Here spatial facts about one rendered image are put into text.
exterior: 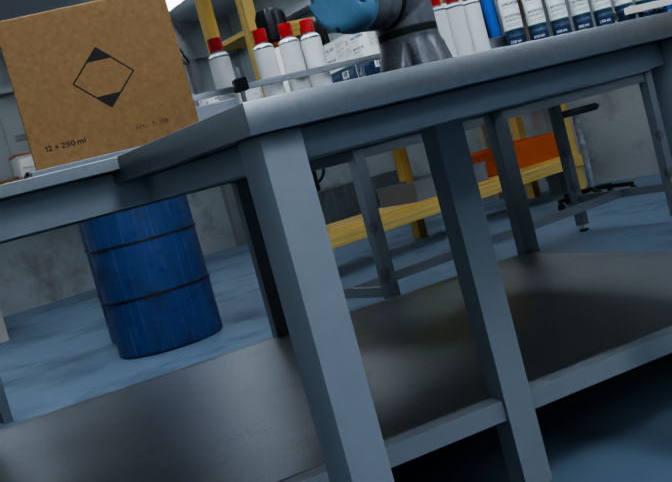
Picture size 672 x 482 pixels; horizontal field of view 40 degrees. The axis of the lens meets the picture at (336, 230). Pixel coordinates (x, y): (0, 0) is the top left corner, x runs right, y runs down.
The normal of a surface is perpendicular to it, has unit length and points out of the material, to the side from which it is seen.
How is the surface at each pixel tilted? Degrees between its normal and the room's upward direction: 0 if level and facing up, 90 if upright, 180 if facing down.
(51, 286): 90
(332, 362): 90
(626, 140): 90
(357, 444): 90
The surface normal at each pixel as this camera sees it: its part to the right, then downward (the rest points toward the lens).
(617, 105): -0.81, 0.25
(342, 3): -0.53, 0.32
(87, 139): 0.22, 0.02
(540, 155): 0.54, -0.07
